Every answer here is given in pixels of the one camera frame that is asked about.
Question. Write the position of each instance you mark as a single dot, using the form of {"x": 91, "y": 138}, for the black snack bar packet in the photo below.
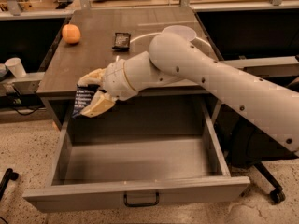
{"x": 122, "y": 41}

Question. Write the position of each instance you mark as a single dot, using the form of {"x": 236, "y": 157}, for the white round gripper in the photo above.
{"x": 114, "y": 78}

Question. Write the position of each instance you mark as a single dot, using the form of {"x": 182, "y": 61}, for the black caster leg left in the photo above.
{"x": 8, "y": 175}

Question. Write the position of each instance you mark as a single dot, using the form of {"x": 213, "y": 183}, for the orange fruit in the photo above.
{"x": 71, "y": 34}

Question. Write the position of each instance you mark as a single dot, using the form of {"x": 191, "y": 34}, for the black drawer handle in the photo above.
{"x": 134, "y": 200}

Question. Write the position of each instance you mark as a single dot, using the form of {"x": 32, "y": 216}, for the black robot base with wheel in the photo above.
{"x": 249, "y": 146}

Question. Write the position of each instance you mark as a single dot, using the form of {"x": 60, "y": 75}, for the black power strip with cable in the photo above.
{"x": 24, "y": 104}

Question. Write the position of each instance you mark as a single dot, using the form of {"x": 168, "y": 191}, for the white ceramic bowl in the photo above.
{"x": 184, "y": 31}

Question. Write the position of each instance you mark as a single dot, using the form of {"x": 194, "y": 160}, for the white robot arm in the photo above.
{"x": 170, "y": 58}

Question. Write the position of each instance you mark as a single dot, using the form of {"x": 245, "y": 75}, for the white paper cup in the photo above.
{"x": 15, "y": 66}

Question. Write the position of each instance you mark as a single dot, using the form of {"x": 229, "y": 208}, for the blue rxbar blueberry bar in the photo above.
{"x": 83, "y": 97}

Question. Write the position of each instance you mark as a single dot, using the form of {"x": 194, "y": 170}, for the open grey top drawer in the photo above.
{"x": 163, "y": 144}

